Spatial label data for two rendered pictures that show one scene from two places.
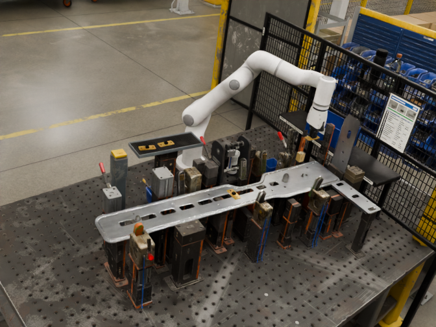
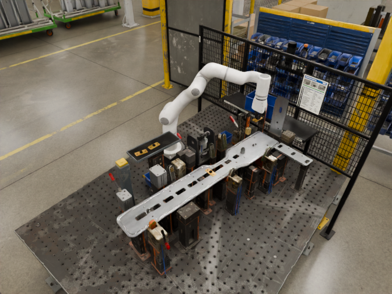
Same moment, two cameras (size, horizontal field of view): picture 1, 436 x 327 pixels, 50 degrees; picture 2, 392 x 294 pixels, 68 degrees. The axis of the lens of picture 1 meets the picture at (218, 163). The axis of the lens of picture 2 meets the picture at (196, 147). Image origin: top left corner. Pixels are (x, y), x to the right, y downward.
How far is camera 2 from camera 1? 0.53 m
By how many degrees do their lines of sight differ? 8
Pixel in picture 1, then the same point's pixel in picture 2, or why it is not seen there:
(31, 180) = (57, 173)
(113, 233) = (133, 228)
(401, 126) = (315, 96)
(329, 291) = (289, 226)
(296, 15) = (216, 20)
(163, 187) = (160, 180)
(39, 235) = (76, 231)
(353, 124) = (283, 102)
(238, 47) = (178, 48)
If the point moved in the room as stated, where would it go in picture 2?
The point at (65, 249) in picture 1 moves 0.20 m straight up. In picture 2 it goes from (97, 238) to (91, 220)
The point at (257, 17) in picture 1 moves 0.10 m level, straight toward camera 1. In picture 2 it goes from (188, 25) to (188, 27)
